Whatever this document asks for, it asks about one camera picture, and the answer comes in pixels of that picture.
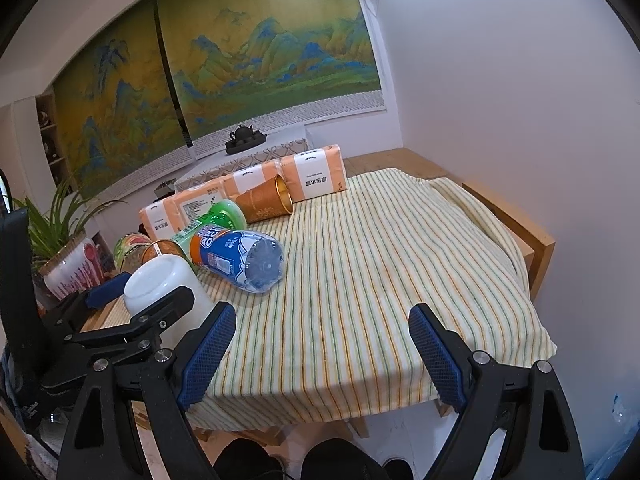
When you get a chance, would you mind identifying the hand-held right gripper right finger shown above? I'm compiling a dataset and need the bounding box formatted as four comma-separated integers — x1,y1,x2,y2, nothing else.
408,302,586,480

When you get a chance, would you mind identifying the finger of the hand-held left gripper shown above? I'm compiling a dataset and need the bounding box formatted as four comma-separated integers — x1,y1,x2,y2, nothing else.
41,273,132,334
64,286,196,362

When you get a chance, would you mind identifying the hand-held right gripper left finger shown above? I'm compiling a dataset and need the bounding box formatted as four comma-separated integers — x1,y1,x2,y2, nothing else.
56,302,237,480

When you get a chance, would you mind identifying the white cup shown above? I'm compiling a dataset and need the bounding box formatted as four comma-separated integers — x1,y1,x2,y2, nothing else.
123,254,217,333

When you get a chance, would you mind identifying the orange rimmed cup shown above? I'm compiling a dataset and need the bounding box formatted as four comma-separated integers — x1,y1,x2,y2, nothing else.
141,239,194,269

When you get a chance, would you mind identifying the orange gold paper cup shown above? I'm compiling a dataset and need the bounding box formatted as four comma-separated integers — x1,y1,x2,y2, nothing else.
234,174,294,224

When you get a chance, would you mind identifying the potted plant in white pot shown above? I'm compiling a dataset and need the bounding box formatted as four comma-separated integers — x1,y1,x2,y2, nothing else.
10,174,129,304

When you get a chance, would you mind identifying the watermelon print can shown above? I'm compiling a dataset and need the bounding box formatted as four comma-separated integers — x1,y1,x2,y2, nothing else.
113,232,154,274

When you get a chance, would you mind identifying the orange tissue packet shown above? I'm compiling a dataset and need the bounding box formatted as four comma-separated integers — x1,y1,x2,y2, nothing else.
172,177,227,225
222,159,284,202
138,201,187,242
279,144,350,202

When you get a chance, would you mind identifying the blue label water bottle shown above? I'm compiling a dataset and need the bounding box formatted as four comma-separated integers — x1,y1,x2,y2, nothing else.
190,224,285,294

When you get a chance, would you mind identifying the person's left leg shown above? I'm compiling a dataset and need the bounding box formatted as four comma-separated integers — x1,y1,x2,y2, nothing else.
214,437,292,480

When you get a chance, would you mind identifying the person's leg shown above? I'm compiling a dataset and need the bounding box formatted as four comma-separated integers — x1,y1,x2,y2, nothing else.
301,436,392,480
214,437,292,480

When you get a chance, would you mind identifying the green cap drink bottle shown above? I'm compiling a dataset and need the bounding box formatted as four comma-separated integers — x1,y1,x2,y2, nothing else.
170,198,249,262

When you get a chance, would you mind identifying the striped tablecloth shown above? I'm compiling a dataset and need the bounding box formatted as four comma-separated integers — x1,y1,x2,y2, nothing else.
82,167,559,434

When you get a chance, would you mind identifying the person's right leg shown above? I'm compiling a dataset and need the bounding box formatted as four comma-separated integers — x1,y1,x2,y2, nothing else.
301,436,392,480

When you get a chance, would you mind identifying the wooden table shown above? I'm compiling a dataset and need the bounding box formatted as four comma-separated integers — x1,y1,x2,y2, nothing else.
80,148,556,442

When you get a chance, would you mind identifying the black teapot set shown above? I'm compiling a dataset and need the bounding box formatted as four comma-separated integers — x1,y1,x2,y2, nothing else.
224,122,269,156

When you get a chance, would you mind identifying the blue plastic bag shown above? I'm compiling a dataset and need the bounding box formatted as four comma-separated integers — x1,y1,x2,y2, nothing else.
584,389,640,480

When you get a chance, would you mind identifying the wall shelf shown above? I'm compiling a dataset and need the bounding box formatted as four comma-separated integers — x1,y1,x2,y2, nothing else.
34,89,72,187

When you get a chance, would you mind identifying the landscape wall painting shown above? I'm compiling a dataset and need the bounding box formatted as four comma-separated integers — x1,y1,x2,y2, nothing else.
154,0,387,142
49,0,195,202

